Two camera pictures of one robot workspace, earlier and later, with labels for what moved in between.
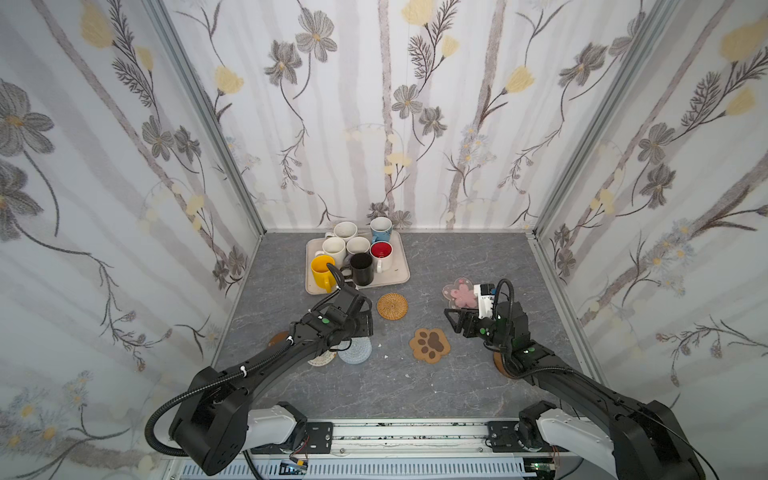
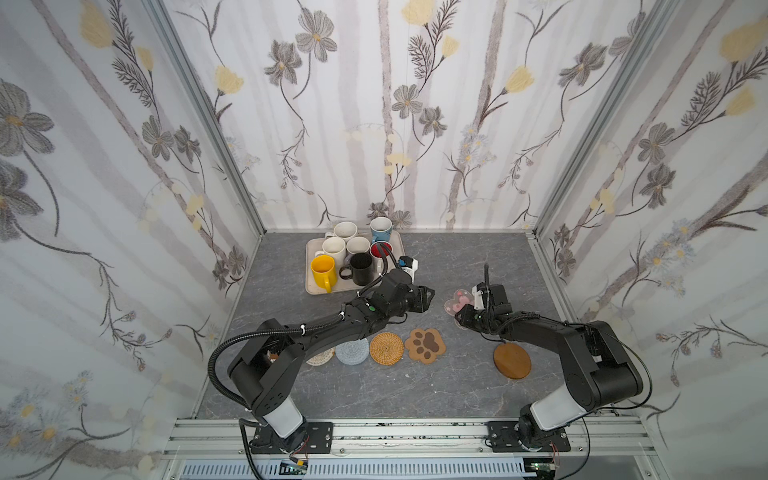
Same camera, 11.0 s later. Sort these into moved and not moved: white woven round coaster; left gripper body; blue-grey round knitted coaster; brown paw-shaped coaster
Moved: left gripper body
Not moved: blue-grey round knitted coaster; brown paw-shaped coaster; white woven round coaster
